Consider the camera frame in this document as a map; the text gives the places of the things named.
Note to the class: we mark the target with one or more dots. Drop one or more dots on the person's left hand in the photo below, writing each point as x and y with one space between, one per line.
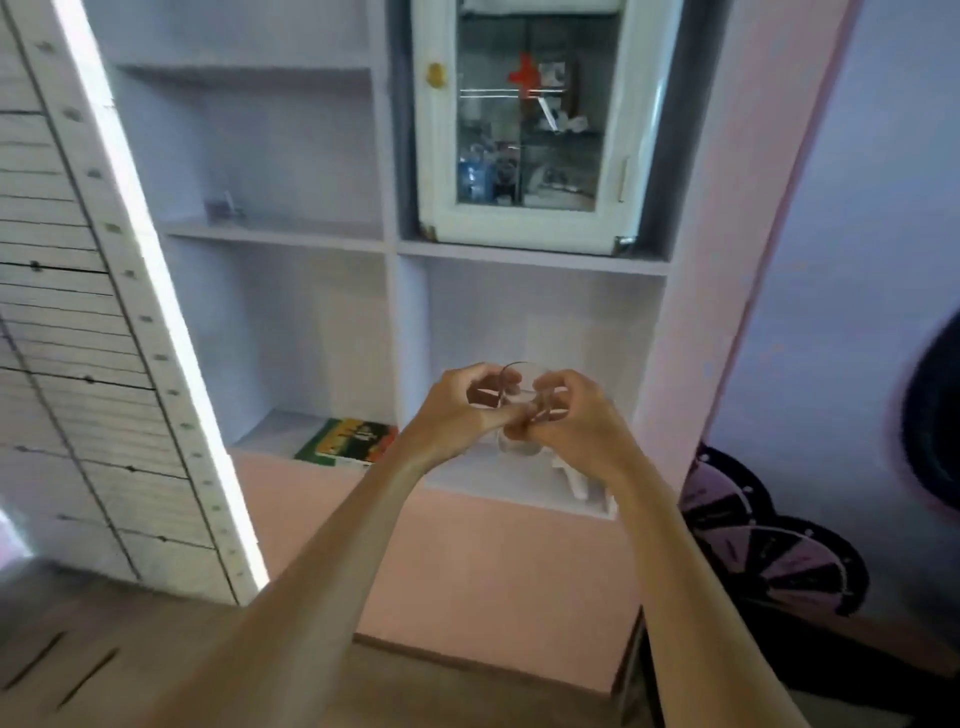
444 420

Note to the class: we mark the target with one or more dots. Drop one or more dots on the person's right hand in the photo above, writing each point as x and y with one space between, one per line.
581 431

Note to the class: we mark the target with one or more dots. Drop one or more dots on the person's left thumb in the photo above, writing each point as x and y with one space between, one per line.
504 415

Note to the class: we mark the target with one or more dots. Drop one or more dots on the person's right thumb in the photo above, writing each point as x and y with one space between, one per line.
525 429

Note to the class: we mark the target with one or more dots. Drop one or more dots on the clear drinking glass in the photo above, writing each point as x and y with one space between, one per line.
523 409

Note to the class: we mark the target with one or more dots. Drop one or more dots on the person's right forearm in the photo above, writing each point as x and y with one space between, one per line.
697 600

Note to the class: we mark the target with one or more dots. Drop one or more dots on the person's left forearm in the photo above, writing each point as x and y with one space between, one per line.
300 600

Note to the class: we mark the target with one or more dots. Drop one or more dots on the white plastic object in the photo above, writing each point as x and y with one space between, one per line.
581 484

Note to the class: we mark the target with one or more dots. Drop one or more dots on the green and yellow book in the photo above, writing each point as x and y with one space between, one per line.
349 442

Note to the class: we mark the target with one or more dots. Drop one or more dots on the lilac built-in shelf unit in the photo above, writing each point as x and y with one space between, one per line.
375 247

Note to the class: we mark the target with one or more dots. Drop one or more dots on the purple and black wheeled toy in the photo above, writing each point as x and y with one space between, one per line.
765 540

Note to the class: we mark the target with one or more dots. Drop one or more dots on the white first aid cabinet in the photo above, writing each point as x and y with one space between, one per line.
536 124

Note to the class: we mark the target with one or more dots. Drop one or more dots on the small dark shelf object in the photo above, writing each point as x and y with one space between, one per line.
223 208

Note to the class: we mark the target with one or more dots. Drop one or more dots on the dark round object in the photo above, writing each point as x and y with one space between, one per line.
934 412

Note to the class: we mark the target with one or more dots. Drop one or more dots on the white louvered door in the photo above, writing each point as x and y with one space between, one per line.
90 315

